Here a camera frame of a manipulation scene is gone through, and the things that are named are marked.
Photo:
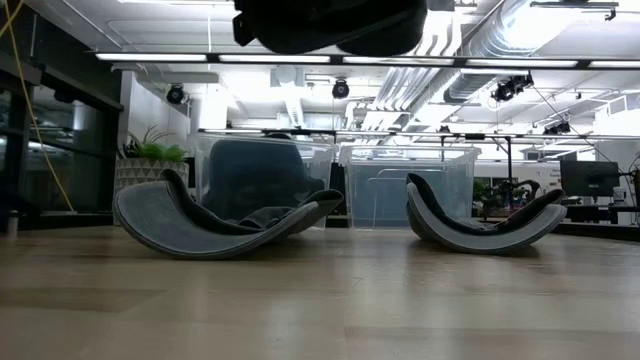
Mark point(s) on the silver ceiling air duct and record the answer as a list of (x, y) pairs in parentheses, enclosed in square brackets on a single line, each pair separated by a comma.
[(500, 30)]

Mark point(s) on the background green plants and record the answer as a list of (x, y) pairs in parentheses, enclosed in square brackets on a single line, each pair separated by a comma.
[(500, 195)]

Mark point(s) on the dark background monitor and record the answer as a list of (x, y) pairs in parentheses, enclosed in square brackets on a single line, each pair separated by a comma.
[(590, 177)]

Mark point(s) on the small silver table post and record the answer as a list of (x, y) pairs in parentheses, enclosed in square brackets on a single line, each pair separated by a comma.
[(12, 225)]

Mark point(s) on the succulent in patterned pot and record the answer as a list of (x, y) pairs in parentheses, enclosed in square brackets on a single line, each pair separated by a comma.
[(140, 170)]

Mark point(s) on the clear plastic bin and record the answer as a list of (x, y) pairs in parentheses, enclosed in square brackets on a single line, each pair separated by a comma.
[(320, 165), (380, 200)]

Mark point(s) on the grey baseball cap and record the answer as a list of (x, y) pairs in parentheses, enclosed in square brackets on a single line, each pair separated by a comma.
[(165, 225), (480, 240)]

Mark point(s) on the black window frame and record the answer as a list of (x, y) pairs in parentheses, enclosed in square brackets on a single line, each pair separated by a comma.
[(17, 165)]

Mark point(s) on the black ceiling spotlight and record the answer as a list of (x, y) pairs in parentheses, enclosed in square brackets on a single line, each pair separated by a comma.
[(175, 94), (557, 129), (340, 89), (510, 87)]

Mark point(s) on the black aluminium table frame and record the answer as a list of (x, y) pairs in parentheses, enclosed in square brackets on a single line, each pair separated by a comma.
[(60, 220)]

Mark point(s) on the long ceiling light strip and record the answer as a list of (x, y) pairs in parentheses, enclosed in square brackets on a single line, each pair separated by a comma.
[(150, 57)]

